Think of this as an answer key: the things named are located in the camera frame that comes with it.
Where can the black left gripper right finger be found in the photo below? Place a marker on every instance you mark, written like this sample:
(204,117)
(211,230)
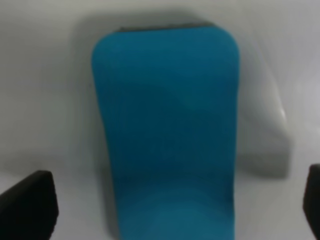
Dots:
(311,199)

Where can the white whiteboard with aluminium frame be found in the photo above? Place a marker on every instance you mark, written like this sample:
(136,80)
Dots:
(49,117)

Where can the teal whiteboard eraser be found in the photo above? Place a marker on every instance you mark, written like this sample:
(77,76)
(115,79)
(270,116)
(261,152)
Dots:
(168,102)

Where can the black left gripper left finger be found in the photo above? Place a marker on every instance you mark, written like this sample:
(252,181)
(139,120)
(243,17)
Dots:
(29,209)

